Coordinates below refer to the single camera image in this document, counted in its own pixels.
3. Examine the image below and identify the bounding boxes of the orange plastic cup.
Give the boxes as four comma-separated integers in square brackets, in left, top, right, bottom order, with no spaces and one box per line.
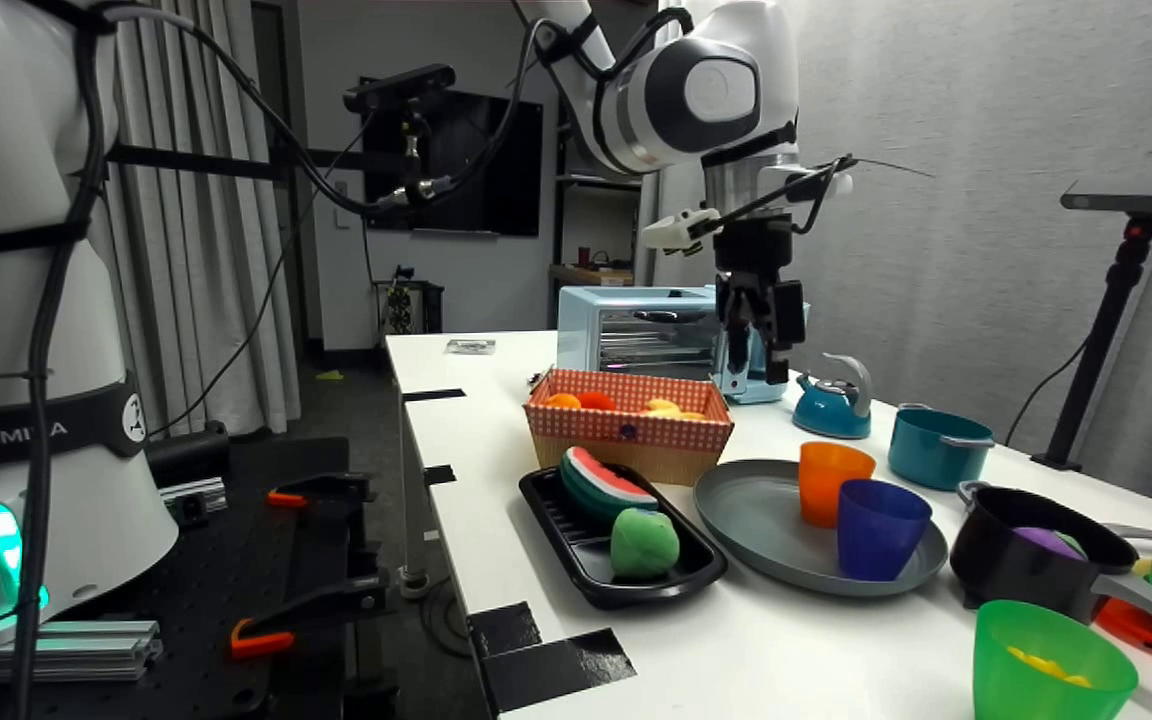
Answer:
[799,442,878,528]

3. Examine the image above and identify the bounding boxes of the orange slice plush toy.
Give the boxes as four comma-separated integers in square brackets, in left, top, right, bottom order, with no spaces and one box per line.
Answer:
[536,393,584,409]

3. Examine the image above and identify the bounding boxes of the green pear plush toy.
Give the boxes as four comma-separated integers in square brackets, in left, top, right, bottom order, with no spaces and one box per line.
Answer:
[613,508,682,582]

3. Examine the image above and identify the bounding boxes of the light blue toy oven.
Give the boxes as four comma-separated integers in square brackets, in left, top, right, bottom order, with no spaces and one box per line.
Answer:
[558,283,783,404]

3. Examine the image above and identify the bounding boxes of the green plastic cup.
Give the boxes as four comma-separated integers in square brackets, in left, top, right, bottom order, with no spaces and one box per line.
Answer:
[974,600,1140,720]

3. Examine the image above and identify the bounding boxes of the black tape strips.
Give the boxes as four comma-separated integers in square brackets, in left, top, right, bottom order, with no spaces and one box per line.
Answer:
[467,603,632,718]

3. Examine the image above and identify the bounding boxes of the teal pot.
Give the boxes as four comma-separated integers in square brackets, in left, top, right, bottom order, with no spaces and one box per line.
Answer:
[887,409,996,491]

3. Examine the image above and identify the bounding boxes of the blue plastic cup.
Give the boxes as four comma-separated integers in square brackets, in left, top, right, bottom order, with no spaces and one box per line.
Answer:
[838,479,934,582]

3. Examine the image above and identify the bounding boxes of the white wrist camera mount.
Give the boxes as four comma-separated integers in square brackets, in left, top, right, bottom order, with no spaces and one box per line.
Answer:
[643,210,720,254]

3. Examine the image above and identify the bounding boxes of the grey round plate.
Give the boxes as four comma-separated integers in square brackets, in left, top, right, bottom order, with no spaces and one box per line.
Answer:
[694,462,950,600]

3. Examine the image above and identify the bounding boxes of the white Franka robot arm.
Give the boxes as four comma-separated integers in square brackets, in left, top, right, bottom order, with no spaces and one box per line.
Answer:
[0,0,797,643]

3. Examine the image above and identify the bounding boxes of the yellow plush toy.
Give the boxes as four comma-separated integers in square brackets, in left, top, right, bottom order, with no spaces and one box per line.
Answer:
[643,396,708,421]

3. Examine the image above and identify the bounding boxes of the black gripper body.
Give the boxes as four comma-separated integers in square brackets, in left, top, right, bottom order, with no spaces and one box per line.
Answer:
[718,219,807,347]

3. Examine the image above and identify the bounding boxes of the black pot with toys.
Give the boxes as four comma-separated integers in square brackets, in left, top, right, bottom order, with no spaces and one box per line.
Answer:
[953,479,1152,621]

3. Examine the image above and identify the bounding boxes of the orange handled clamp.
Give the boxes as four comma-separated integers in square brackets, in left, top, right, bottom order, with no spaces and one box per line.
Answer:
[228,576,386,661]
[263,473,374,513]

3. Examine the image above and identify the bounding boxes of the black oven tray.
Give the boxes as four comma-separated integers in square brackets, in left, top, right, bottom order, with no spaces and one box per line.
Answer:
[522,473,727,614]

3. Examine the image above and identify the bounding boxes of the orange round plush toy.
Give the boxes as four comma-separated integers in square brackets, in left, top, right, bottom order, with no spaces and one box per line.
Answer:
[577,393,617,409]

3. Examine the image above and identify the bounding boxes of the black camera tripod stand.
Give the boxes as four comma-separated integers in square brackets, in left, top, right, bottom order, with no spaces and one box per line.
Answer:
[1040,181,1152,470]

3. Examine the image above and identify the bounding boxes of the watermelon slice plush toy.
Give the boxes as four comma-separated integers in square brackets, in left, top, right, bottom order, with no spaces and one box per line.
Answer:
[559,449,658,524]

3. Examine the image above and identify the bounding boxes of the wall mounted black monitor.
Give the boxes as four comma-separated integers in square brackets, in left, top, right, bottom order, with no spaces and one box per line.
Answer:
[345,65,544,237]

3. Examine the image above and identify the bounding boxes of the teal toy kettle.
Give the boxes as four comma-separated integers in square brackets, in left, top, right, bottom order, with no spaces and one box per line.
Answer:
[793,352,873,442]

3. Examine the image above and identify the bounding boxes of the orange checkered basket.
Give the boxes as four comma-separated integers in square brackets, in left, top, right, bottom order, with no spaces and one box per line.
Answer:
[526,368,733,484]

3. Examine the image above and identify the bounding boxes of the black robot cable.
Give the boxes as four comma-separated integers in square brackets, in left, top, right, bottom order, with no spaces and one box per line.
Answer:
[7,0,540,720]

